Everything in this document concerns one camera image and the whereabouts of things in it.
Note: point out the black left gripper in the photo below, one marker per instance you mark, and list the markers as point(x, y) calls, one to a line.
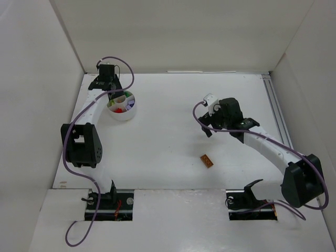
point(117, 92)

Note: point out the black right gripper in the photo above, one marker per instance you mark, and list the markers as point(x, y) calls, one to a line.
point(207, 122)

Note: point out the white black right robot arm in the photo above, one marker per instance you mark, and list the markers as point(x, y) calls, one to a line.
point(303, 178)

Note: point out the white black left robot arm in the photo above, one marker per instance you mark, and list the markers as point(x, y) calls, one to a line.
point(82, 148)

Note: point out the white round divided container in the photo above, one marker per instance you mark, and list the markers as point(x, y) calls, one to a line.
point(125, 115)

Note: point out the aluminium rail right side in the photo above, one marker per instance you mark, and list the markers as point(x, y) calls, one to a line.
point(276, 110)

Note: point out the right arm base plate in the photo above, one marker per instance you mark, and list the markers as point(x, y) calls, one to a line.
point(242, 205)

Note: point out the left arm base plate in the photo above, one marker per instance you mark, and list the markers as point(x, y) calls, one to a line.
point(120, 210)

